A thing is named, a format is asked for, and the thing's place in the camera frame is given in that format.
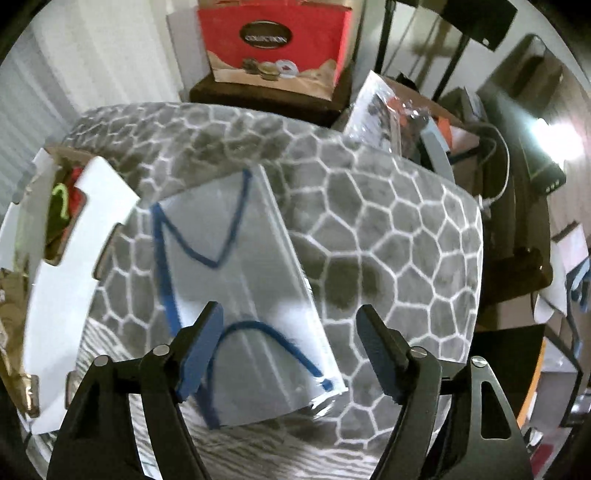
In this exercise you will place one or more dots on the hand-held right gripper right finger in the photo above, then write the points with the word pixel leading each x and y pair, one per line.
pixel 381 355

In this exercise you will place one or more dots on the white curtain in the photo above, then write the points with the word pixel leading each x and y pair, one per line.
pixel 69 69

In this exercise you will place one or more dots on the black speaker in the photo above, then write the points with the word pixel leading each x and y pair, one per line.
pixel 480 21

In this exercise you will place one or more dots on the dark glossy cabinet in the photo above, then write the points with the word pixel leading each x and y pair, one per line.
pixel 521 92

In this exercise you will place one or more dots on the black box device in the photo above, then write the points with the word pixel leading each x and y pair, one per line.
pixel 545 173

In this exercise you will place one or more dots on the dark wooden stand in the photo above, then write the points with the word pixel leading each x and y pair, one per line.
pixel 258 99

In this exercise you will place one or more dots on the cardboard box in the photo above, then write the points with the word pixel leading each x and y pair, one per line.
pixel 69 286

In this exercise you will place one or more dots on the grey patterned blanket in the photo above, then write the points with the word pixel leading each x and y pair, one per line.
pixel 392 221

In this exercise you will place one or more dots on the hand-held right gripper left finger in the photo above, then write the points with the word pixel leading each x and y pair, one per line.
pixel 203 350

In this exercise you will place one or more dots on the clear plastic packet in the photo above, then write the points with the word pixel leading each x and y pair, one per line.
pixel 374 106

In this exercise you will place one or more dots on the clear plastic bag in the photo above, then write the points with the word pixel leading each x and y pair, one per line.
pixel 258 286

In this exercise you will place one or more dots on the gold foil wrap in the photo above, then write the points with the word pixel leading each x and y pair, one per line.
pixel 14 323

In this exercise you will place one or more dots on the tall plain carton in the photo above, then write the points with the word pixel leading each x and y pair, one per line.
pixel 184 50

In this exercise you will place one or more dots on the white paper sheet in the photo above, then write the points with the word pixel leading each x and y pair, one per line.
pixel 572 249

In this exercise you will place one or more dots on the red gift bag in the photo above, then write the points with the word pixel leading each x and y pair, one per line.
pixel 314 37

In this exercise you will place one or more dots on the black speaker stand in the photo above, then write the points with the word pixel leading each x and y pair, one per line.
pixel 451 64

